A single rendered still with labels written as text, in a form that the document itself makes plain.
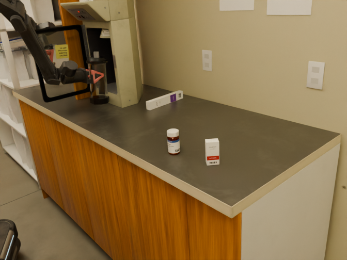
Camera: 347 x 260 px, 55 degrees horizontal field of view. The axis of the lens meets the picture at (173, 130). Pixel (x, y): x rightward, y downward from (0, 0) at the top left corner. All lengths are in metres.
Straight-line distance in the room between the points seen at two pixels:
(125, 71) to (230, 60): 0.57
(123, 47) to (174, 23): 0.39
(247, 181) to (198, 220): 0.23
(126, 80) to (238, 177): 0.98
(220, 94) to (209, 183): 0.88
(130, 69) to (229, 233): 1.12
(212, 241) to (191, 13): 1.25
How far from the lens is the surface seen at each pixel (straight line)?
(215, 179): 1.12
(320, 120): 1.59
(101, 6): 1.79
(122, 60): 1.86
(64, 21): 2.10
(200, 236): 1.24
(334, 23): 1.49
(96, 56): 1.79
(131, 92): 1.92
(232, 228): 1.09
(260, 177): 1.14
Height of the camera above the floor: 1.52
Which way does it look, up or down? 22 degrees down
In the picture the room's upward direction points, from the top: 4 degrees counter-clockwise
